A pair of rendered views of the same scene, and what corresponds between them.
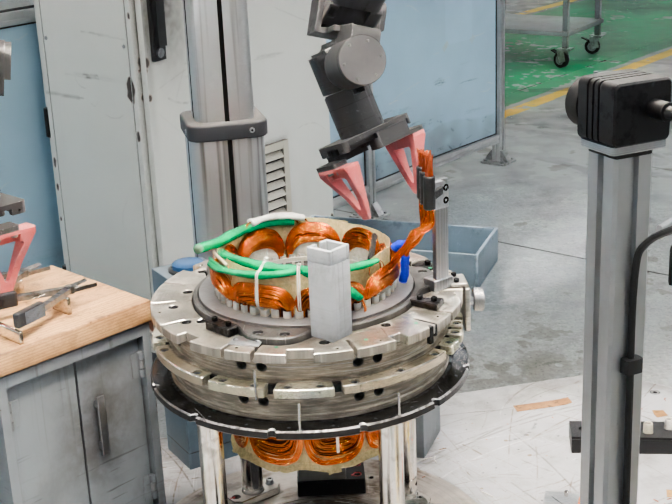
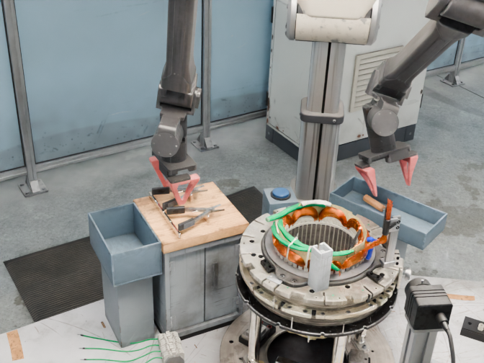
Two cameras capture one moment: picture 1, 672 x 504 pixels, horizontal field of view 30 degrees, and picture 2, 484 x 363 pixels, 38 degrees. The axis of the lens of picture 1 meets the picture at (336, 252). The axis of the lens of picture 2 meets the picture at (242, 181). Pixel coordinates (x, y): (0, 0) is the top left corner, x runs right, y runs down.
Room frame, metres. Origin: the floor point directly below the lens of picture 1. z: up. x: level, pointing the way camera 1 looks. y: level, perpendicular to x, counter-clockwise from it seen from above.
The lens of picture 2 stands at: (0.07, -0.16, 1.94)
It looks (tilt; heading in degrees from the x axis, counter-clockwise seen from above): 31 degrees down; 17
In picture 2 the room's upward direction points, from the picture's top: 2 degrees clockwise
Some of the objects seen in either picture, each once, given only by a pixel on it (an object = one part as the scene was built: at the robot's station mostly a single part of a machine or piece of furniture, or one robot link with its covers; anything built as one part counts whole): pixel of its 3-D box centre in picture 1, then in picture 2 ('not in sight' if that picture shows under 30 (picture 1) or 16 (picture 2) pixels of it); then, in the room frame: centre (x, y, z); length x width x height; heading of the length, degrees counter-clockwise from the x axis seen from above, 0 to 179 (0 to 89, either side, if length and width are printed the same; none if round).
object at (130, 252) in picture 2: not in sight; (126, 279); (1.17, 0.45, 0.92); 0.17 x 0.11 x 0.28; 46
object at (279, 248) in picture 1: (260, 248); (305, 215); (1.27, 0.08, 1.12); 0.06 x 0.02 x 0.04; 135
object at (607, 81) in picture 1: (610, 107); (423, 301); (0.77, -0.18, 1.37); 0.06 x 0.04 x 0.04; 25
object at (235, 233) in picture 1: (242, 232); (294, 209); (1.24, 0.10, 1.15); 0.15 x 0.04 x 0.02; 135
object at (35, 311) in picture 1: (29, 314); (186, 224); (1.20, 0.32, 1.09); 0.04 x 0.01 x 0.02; 151
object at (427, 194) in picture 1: (426, 187); (387, 220); (1.19, -0.09, 1.21); 0.04 x 0.04 x 0.03; 45
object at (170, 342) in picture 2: not in sight; (171, 348); (1.12, 0.32, 0.80); 0.10 x 0.05 x 0.04; 34
